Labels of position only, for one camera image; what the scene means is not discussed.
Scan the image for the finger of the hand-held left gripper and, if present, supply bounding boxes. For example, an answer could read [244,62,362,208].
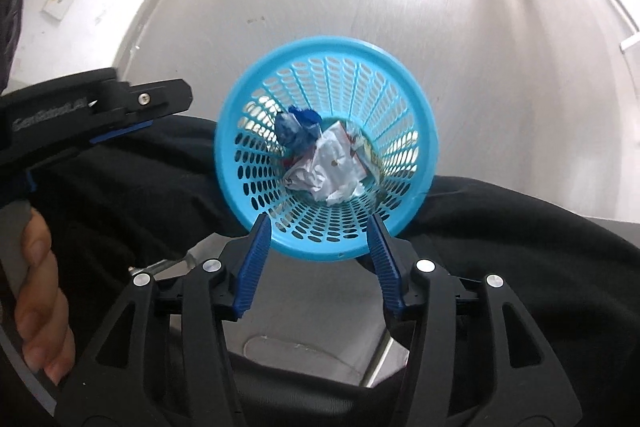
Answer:
[87,78,193,146]

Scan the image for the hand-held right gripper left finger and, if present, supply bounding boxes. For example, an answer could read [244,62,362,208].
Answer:
[56,213,273,427]

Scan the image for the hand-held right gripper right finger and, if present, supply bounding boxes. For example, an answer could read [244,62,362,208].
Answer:
[369,213,583,427]

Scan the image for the pink and white plastic bag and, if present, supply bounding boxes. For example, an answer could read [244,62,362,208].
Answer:
[282,127,368,206]

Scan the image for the pink printed plastic wrapper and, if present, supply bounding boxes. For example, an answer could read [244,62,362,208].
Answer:
[340,122,383,180]

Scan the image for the blue wrapper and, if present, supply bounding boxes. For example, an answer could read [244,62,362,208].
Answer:
[274,105,323,155]

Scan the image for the blue plastic mesh basket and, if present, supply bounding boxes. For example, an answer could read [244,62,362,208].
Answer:
[214,37,440,263]

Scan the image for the person's left hand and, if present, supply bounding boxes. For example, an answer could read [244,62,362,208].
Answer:
[14,207,77,384]

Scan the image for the person's black pants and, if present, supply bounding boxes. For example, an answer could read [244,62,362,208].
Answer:
[0,114,640,427]

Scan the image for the dark cloth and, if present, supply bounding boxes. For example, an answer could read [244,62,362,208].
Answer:
[0,0,35,92]

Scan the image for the white wall socket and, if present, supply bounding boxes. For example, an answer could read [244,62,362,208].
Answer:
[42,0,76,22]

